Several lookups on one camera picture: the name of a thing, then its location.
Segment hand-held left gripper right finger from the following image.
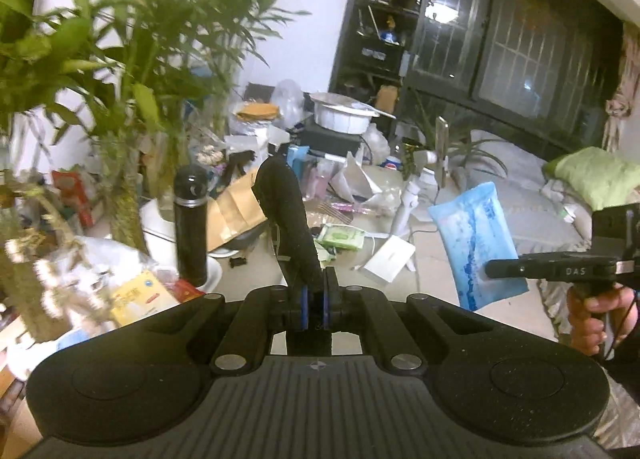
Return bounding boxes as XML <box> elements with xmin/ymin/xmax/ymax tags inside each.
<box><xmin>321</xmin><ymin>266</ymin><xmax>451</xmax><ymax>375</ymax></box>

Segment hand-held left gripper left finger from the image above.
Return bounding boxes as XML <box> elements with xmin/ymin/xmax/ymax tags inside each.
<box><xmin>187</xmin><ymin>283</ymin><xmax>313</xmax><ymax>375</ymax></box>

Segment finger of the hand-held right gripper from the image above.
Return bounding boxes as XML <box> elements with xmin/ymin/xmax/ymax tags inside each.
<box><xmin>485</xmin><ymin>251</ymin><xmax>619</xmax><ymax>285</ymax></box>

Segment blue tissue pack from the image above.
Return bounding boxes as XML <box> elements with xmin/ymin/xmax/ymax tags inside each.
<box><xmin>427</xmin><ymin>182</ymin><xmax>530</xmax><ymax>312</ymax></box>

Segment black felt hat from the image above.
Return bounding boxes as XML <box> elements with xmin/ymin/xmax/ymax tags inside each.
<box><xmin>251</xmin><ymin>157</ymin><xmax>323</xmax><ymax>290</ymax></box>

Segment person's right forearm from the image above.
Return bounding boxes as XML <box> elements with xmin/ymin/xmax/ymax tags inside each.
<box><xmin>597</xmin><ymin>309</ymin><xmax>640</xmax><ymax>440</ymax></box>

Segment person's right hand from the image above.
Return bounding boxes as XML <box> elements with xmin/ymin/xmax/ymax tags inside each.
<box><xmin>567</xmin><ymin>281</ymin><xmax>640</xmax><ymax>357</ymax></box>

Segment bed with grey bedding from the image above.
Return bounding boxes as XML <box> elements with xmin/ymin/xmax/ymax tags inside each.
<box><xmin>450</xmin><ymin>129</ymin><xmax>640</xmax><ymax>340</ymax></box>

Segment green pillow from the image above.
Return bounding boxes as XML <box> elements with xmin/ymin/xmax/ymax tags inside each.
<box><xmin>542</xmin><ymin>146</ymin><xmax>640</xmax><ymax>212</ymax></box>

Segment green wet wipes pack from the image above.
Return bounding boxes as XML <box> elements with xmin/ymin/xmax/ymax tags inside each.
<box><xmin>318</xmin><ymin>224</ymin><xmax>366</xmax><ymax>251</ymax></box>

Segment white router box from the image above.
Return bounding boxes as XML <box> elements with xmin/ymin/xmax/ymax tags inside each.
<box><xmin>362</xmin><ymin>235</ymin><xmax>417</xmax><ymax>284</ymax></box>

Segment brown paper envelope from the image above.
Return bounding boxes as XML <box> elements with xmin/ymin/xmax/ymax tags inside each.
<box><xmin>205</xmin><ymin>171</ymin><xmax>271</xmax><ymax>255</ymax></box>

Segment red snack packet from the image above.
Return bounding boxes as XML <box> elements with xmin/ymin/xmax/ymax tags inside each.
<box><xmin>172</xmin><ymin>279</ymin><xmax>206</xmax><ymax>305</ymax></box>

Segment pink soap pump bottle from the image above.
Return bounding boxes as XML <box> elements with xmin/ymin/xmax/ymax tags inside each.
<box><xmin>307</xmin><ymin>166</ymin><xmax>326</xmax><ymax>200</ymax></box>

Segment potted spider plant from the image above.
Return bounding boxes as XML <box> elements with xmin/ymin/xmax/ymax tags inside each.
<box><xmin>407</xmin><ymin>104</ymin><xmax>508</xmax><ymax>184</ymax></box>

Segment beige curtain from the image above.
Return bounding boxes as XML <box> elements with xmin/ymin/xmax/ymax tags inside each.
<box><xmin>602</xmin><ymin>21</ymin><xmax>640</xmax><ymax>150</ymax></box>

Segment white phone gimbal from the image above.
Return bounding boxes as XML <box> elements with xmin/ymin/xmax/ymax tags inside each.
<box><xmin>390</xmin><ymin>149</ymin><xmax>441</xmax><ymax>240</ymax></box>

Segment crumpled white paper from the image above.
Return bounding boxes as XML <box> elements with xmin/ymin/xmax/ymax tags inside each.
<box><xmin>330</xmin><ymin>151</ymin><xmax>383</xmax><ymax>204</ymax></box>

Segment black thermos bottle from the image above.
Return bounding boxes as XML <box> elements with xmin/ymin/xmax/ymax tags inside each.
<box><xmin>172</xmin><ymin>165</ymin><xmax>210</xmax><ymax>288</ymax></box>

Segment smartphone on gimbal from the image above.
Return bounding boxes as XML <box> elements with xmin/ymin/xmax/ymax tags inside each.
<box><xmin>434</xmin><ymin>116</ymin><xmax>451</xmax><ymax>190</ymax></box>

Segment blue carton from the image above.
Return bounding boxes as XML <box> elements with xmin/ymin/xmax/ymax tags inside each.
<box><xmin>286</xmin><ymin>145</ymin><xmax>311</xmax><ymax>180</ymax></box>

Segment black mini tripod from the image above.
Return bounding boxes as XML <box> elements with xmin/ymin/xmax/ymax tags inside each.
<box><xmin>222</xmin><ymin>151</ymin><xmax>256</xmax><ymax>187</ymax></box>

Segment yellow medicine box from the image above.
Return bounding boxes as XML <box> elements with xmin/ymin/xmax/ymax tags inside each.
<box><xmin>107</xmin><ymin>271</ymin><xmax>178</xmax><ymax>327</ymax></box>

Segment black flat box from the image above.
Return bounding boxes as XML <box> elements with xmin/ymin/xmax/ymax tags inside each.
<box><xmin>299</xmin><ymin>119</ymin><xmax>363</xmax><ymax>157</ymax></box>

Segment bamboo plant in glass vase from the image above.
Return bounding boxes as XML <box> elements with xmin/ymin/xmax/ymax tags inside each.
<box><xmin>0</xmin><ymin>0</ymin><xmax>116</xmax><ymax>345</ymax></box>
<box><xmin>125</xmin><ymin>0</ymin><xmax>251</xmax><ymax>212</ymax></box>
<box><xmin>50</xmin><ymin>0</ymin><xmax>311</xmax><ymax>252</ymax></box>

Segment yellow brown bag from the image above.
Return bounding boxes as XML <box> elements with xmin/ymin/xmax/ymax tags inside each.
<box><xmin>235</xmin><ymin>101</ymin><xmax>281</xmax><ymax>122</ymax></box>

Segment clear plastic bag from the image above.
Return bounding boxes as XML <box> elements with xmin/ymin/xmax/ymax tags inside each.
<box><xmin>272</xmin><ymin>79</ymin><xmax>306</xmax><ymax>127</ymax></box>

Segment white plastic bag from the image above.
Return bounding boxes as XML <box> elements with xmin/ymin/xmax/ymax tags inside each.
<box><xmin>50</xmin><ymin>236</ymin><xmax>151</xmax><ymax>290</ymax></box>

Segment window with metal grille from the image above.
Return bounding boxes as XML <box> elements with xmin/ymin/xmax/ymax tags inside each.
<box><xmin>405</xmin><ymin>0</ymin><xmax>623</xmax><ymax>154</ymax></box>

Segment brown paper bag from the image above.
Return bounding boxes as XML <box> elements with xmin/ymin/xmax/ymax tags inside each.
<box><xmin>375</xmin><ymin>84</ymin><xmax>401</xmax><ymax>112</ymax></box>

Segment dark shelf cabinet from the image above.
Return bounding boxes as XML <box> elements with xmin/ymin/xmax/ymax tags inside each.
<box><xmin>327</xmin><ymin>0</ymin><xmax>436</xmax><ymax>100</ymax></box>

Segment red snack bag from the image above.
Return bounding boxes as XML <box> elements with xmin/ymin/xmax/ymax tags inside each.
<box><xmin>50</xmin><ymin>169</ymin><xmax>96</xmax><ymax>230</ymax></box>

